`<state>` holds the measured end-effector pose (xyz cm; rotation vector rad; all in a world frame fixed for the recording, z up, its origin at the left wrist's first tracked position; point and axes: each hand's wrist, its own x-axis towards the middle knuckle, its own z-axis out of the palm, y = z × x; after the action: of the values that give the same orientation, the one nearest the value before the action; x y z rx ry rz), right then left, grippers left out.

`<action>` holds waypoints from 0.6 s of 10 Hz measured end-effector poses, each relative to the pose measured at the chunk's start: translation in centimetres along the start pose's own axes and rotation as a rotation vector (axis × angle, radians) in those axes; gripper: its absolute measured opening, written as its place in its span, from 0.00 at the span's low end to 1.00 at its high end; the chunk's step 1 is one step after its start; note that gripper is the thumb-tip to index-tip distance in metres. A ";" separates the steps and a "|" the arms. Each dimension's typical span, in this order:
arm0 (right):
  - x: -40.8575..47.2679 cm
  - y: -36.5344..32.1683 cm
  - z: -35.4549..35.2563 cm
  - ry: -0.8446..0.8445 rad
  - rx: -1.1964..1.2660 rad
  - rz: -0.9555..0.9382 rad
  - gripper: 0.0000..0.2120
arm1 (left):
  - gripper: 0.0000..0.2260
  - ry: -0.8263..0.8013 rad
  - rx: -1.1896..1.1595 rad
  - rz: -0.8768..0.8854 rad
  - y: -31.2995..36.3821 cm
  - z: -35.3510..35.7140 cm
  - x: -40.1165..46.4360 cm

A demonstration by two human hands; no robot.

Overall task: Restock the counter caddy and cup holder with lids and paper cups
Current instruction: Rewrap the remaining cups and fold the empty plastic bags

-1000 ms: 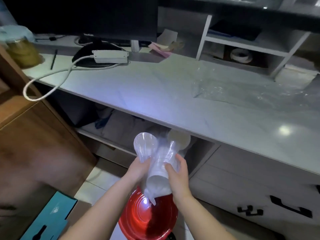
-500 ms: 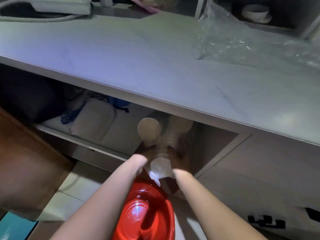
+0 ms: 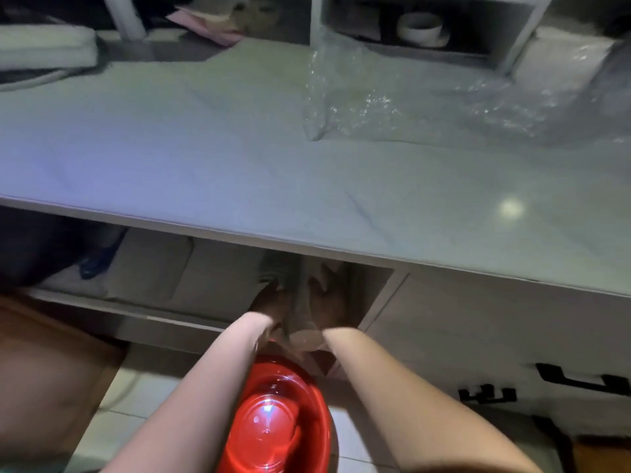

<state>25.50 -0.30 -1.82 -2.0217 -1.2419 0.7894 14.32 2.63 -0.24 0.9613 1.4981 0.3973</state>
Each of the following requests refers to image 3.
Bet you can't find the person's left hand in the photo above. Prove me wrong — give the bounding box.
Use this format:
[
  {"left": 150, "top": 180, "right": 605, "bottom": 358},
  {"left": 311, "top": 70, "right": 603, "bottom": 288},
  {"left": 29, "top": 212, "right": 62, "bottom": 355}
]
[{"left": 248, "top": 282, "right": 296, "bottom": 336}]

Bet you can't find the person's right hand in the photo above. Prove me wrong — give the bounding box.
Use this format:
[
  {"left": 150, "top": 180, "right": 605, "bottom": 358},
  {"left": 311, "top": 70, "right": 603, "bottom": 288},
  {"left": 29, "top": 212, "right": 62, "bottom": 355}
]
[{"left": 308, "top": 278, "right": 361, "bottom": 336}]

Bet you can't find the large clear plastic bag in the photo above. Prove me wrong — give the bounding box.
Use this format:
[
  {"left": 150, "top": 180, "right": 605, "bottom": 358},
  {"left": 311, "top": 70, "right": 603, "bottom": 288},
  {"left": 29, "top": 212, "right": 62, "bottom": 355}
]
[{"left": 256, "top": 250, "right": 358, "bottom": 354}]

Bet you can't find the stack of white paper cups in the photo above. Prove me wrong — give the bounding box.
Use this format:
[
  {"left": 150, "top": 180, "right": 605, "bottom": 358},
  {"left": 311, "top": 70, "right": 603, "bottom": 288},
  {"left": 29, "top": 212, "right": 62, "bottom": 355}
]
[{"left": 288, "top": 270, "right": 326, "bottom": 353}]

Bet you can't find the stack of striped paper cups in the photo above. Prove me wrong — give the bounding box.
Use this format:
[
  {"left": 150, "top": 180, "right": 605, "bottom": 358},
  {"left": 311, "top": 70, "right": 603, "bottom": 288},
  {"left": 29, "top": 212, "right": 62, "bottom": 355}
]
[{"left": 258, "top": 250, "right": 302, "bottom": 287}]

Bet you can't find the clear plastic bag sheet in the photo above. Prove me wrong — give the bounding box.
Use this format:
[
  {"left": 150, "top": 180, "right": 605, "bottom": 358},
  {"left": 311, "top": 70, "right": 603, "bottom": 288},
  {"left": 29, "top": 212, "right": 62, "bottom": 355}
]
[{"left": 463, "top": 39, "right": 631, "bottom": 146}]

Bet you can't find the person's right forearm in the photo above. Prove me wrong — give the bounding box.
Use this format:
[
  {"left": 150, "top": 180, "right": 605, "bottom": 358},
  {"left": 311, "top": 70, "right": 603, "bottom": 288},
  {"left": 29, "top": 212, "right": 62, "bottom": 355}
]
[{"left": 323, "top": 327, "right": 543, "bottom": 473}]

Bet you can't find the person's left forearm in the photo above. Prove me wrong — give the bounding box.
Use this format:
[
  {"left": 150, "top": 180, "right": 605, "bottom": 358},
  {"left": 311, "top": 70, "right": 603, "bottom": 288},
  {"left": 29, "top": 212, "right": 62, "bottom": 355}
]
[{"left": 101, "top": 311, "right": 275, "bottom": 473}]

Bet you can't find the pink paper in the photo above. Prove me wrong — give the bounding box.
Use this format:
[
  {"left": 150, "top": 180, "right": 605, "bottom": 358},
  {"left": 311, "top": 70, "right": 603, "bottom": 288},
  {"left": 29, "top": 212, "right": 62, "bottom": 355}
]
[{"left": 167, "top": 7, "right": 245, "bottom": 47}]

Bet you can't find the white plastic bag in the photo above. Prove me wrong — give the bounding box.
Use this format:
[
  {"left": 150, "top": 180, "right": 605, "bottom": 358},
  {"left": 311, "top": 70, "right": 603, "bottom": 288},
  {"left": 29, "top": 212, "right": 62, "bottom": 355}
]
[{"left": 41, "top": 231, "right": 267, "bottom": 321}]

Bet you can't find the red plastic basin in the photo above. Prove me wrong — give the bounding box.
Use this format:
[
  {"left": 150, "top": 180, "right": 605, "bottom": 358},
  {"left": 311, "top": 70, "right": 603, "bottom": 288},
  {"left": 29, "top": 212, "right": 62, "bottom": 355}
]
[{"left": 216, "top": 354, "right": 333, "bottom": 473}]

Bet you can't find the metal cabinet shelf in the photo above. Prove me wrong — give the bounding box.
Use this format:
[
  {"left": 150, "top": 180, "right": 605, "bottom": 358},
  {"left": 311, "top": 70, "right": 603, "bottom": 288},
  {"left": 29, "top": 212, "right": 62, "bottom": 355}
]
[{"left": 22, "top": 285, "right": 233, "bottom": 355}]

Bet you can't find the brown wooden cabinet door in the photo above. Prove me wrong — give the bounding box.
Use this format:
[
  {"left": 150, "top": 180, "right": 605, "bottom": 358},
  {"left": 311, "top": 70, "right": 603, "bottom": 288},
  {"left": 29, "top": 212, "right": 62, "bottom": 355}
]
[{"left": 0, "top": 295, "right": 127, "bottom": 464}]

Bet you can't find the white tape roll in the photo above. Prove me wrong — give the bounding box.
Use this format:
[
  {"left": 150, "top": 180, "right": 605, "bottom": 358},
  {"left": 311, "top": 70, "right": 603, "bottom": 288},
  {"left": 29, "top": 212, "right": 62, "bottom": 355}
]
[{"left": 396, "top": 12, "right": 444, "bottom": 47}]

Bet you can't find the white shelf unit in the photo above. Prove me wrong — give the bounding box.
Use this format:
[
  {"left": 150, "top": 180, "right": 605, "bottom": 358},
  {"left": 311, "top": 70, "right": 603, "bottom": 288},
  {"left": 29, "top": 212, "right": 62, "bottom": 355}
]
[{"left": 309, "top": 0, "right": 555, "bottom": 74}]

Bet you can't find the white power strip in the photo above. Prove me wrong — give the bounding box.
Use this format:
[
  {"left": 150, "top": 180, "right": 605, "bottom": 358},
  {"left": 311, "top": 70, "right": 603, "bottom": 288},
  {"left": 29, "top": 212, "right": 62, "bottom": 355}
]
[{"left": 0, "top": 24, "right": 99, "bottom": 70}]

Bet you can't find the black drawer handle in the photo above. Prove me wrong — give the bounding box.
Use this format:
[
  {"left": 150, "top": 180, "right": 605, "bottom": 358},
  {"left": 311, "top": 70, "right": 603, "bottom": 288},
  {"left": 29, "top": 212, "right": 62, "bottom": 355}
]
[
  {"left": 458, "top": 384, "right": 517, "bottom": 405},
  {"left": 536, "top": 363, "right": 631, "bottom": 397}
]

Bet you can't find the white cable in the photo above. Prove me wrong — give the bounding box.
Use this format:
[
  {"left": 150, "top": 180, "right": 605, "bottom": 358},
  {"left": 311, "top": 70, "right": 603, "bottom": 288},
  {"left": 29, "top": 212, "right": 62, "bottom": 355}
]
[{"left": 0, "top": 68, "right": 75, "bottom": 93}]

